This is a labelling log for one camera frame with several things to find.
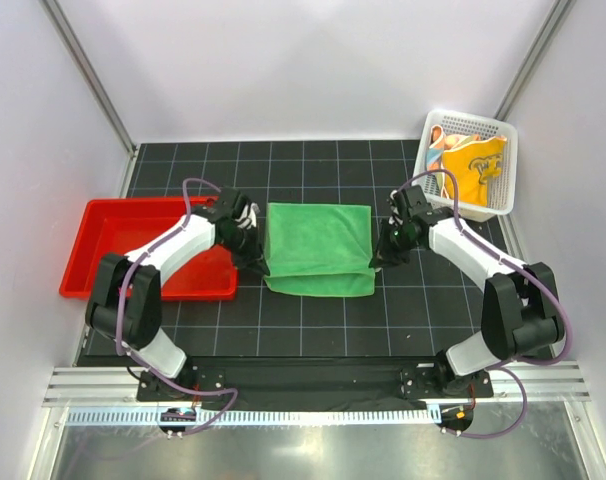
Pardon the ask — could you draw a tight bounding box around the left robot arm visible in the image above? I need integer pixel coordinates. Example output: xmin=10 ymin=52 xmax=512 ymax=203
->
xmin=85 ymin=187 xmax=269 ymax=400

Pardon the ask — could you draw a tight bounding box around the white perforated plastic basket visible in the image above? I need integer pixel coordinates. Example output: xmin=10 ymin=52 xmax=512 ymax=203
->
xmin=414 ymin=109 xmax=518 ymax=222

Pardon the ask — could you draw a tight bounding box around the orange patterned towel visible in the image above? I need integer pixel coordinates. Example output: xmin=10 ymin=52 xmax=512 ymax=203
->
xmin=426 ymin=125 xmax=486 ymax=205

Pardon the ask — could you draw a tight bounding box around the slotted cable duct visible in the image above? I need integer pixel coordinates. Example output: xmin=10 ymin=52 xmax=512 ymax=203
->
xmin=65 ymin=406 xmax=441 ymax=428

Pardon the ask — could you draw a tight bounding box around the green microfiber towel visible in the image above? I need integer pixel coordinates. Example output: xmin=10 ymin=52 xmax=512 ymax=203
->
xmin=265 ymin=202 xmax=375 ymax=298

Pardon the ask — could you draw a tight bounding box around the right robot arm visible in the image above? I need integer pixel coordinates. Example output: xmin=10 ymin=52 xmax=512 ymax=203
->
xmin=370 ymin=186 xmax=566 ymax=396

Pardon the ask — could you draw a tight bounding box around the yellow printed towel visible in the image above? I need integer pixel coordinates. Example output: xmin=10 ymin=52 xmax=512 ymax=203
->
xmin=441 ymin=135 xmax=507 ymax=207

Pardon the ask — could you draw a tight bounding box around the red plastic tray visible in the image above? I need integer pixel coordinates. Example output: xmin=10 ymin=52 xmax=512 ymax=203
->
xmin=58 ymin=195 xmax=240 ymax=304

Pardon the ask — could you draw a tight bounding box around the left corner aluminium post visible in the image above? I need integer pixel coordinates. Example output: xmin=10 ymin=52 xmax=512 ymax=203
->
xmin=39 ymin=0 xmax=137 ymax=158

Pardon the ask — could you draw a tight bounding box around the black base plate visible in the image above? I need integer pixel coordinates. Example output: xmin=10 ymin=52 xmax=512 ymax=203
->
xmin=135 ymin=355 xmax=495 ymax=412

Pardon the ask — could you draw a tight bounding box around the corner aluminium post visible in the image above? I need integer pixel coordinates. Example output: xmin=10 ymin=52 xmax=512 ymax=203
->
xmin=494 ymin=0 xmax=576 ymax=121
xmin=39 ymin=0 xmax=137 ymax=158

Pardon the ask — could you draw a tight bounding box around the right corner aluminium post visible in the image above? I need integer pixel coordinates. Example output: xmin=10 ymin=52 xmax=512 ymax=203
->
xmin=494 ymin=0 xmax=576 ymax=121

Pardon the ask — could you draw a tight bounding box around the aluminium frame rail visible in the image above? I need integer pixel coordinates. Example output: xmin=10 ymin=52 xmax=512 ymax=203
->
xmin=43 ymin=358 xmax=590 ymax=411

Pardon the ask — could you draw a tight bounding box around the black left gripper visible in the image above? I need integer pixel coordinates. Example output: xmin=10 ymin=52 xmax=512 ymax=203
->
xmin=218 ymin=223 xmax=269 ymax=276

